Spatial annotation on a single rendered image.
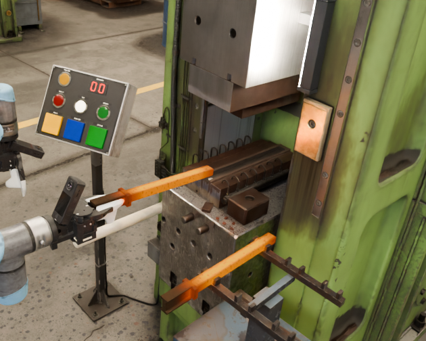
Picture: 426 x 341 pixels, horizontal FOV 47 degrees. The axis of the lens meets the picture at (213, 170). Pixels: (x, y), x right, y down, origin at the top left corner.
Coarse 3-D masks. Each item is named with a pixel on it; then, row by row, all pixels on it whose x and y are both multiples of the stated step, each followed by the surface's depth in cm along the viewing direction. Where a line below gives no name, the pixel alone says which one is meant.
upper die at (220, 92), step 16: (192, 64) 156; (192, 80) 158; (208, 80) 152; (224, 80) 147; (288, 80) 162; (208, 96) 154; (224, 96) 149; (240, 96) 149; (256, 96) 155; (272, 96) 160
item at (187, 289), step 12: (264, 240) 142; (240, 252) 136; (252, 252) 137; (216, 264) 131; (228, 264) 132; (240, 264) 135; (204, 276) 127; (216, 276) 128; (180, 288) 121; (192, 288) 122; (168, 300) 117; (180, 300) 122; (168, 312) 119
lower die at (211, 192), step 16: (256, 144) 197; (272, 144) 196; (208, 160) 182; (224, 160) 181; (240, 160) 180; (272, 160) 184; (288, 160) 185; (224, 176) 170; (240, 176) 172; (208, 192) 169; (224, 192) 165
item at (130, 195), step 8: (200, 168) 148; (208, 168) 149; (176, 176) 142; (184, 176) 143; (192, 176) 144; (200, 176) 146; (208, 176) 149; (144, 184) 136; (152, 184) 136; (160, 184) 137; (168, 184) 138; (176, 184) 141; (184, 184) 143; (120, 192) 130; (128, 192) 131; (136, 192) 131; (144, 192) 133; (152, 192) 135; (96, 200) 125; (104, 200) 125; (112, 200) 126; (128, 200) 129
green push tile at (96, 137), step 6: (90, 126) 184; (90, 132) 184; (96, 132) 183; (102, 132) 183; (90, 138) 184; (96, 138) 183; (102, 138) 183; (90, 144) 184; (96, 144) 183; (102, 144) 182
